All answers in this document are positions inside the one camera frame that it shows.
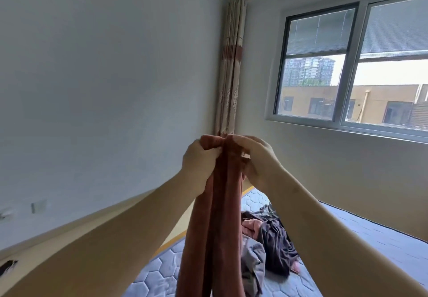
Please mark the person's right hand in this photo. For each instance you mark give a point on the person's right hand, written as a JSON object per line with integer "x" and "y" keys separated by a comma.
{"x": 257, "y": 159}

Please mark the person's left hand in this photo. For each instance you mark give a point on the person's left hand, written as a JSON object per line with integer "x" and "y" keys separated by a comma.
{"x": 199, "y": 163}

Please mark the pink pajama shirt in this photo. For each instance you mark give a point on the pink pajama shirt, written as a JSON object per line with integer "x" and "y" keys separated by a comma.
{"x": 252, "y": 227}

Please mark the pink red garment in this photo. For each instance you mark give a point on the pink red garment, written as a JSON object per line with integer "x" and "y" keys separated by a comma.
{"x": 220, "y": 240}

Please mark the dark purple garment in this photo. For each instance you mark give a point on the dark purple garment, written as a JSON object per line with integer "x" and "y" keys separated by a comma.
{"x": 277, "y": 246}

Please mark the grey printed t-shirt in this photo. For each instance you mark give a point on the grey printed t-shirt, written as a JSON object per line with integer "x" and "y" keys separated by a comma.
{"x": 254, "y": 266}

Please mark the blue quilted mattress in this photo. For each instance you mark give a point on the blue quilted mattress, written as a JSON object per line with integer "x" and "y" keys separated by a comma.
{"x": 374, "y": 240}

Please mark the person's right forearm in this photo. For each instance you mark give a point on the person's right forearm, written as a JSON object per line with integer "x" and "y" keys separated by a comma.
{"x": 341, "y": 240}

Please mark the person's left forearm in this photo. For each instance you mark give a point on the person's left forearm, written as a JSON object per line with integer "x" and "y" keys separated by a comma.
{"x": 100, "y": 246}

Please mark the patterned curtain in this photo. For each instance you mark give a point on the patterned curtain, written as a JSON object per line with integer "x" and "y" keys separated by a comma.
{"x": 231, "y": 66}

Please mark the grey framed window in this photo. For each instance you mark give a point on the grey framed window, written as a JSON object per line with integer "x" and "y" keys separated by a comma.
{"x": 354, "y": 66}

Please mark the white power socket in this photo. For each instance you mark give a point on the white power socket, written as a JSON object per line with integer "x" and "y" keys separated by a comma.
{"x": 5, "y": 214}
{"x": 39, "y": 206}

